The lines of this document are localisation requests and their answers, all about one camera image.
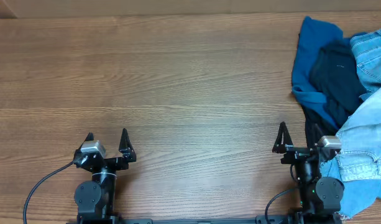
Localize blue denim jeans pile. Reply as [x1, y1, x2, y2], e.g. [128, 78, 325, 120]
[350, 29, 381, 101]

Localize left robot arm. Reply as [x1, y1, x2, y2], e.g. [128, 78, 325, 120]
[73, 129, 136, 223]

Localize dark navy garment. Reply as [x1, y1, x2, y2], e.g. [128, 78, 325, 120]
[309, 40, 367, 136]

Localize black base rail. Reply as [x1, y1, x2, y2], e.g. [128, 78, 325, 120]
[68, 215, 342, 224]

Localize light blue denim shorts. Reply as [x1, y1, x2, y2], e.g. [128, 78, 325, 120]
[320, 88, 381, 218]

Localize blue shirt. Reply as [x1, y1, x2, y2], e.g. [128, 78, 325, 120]
[291, 16, 367, 135]

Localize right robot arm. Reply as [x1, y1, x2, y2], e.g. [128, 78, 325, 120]
[264, 122, 345, 224]

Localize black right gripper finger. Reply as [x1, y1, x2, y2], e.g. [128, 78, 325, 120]
[311, 124, 324, 146]
[272, 121, 293, 154]

